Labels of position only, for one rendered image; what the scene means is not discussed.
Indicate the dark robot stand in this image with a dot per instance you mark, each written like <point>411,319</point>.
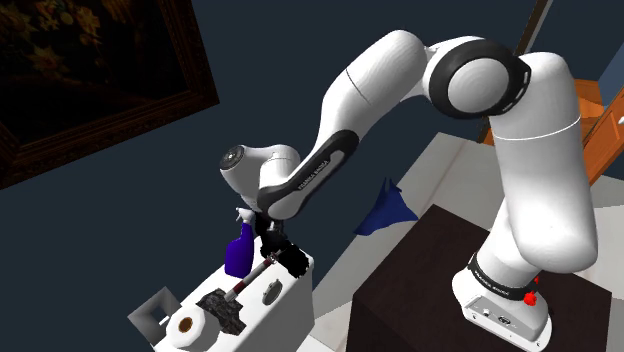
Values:
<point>404,297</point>

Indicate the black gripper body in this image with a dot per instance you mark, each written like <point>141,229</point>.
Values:
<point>269,236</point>

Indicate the blue spray bottle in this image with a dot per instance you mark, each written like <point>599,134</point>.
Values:
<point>239,256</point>

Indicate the grey square wall holder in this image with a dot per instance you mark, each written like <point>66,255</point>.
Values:
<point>146,319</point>

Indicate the blue cloth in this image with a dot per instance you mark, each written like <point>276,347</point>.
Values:
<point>387,212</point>

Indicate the white toilet paper roll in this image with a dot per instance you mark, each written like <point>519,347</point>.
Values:
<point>192,327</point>

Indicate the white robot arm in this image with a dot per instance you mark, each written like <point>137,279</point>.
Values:
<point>541,161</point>

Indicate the orange wooden cabinet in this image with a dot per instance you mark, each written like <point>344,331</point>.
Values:
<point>602,136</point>

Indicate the dark framed wall painting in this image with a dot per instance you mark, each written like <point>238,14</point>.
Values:
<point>88,73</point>

